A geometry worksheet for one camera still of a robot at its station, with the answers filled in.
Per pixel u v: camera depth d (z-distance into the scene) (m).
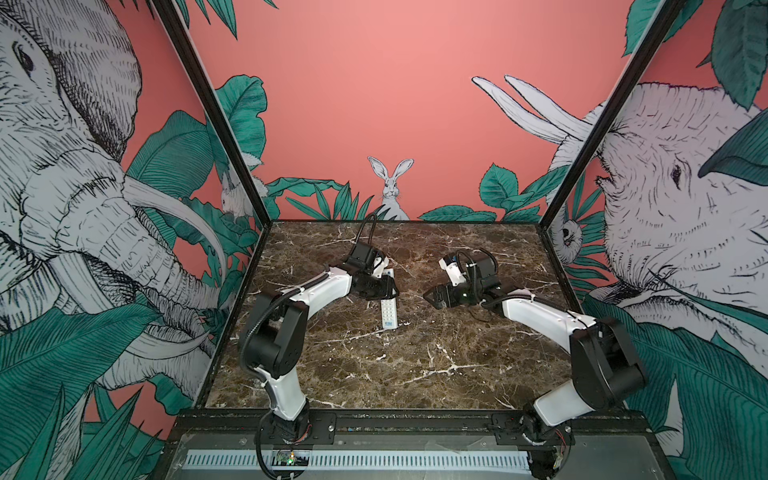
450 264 0.80
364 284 0.77
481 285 0.70
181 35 0.72
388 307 0.88
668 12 0.69
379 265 0.80
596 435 0.73
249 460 0.70
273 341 0.48
